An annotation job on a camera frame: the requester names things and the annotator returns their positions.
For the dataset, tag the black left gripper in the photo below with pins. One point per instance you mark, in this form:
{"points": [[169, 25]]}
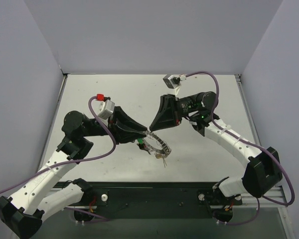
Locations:
{"points": [[113, 125]]}

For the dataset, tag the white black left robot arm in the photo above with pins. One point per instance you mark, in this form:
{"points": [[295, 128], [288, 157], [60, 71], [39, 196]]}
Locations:
{"points": [[25, 210]]}

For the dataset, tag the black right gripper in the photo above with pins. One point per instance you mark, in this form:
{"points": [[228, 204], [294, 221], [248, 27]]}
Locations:
{"points": [[175, 109]]}

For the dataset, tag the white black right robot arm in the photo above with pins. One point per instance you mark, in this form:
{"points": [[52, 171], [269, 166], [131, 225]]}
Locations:
{"points": [[261, 169]]}

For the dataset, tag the aluminium front rail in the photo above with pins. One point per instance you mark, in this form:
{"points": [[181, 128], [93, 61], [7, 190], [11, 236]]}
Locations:
{"points": [[35, 198]]}

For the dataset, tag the steel key organiser ring disc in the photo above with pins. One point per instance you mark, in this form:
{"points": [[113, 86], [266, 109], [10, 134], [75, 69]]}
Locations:
{"points": [[154, 144]]}

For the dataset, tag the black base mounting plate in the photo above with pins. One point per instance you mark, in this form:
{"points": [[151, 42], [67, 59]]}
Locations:
{"points": [[155, 200]]}

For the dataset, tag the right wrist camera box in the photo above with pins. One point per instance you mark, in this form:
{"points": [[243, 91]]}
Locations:
{"points": [[174, 82]]}

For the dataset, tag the yellow key tag lower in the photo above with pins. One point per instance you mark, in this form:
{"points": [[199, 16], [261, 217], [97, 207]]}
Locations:
{"points": [[162, 157]]}

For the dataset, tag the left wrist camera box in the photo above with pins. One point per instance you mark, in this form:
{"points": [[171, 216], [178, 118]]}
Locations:
{"points": [[106, 108]]}

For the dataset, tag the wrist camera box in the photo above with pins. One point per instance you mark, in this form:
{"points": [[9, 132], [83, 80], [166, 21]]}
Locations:
{"points": [[106, 108], [174, 82]]}

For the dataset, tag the green key tag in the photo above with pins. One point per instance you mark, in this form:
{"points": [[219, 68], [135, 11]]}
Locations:
{"points": [[140, 142]]}

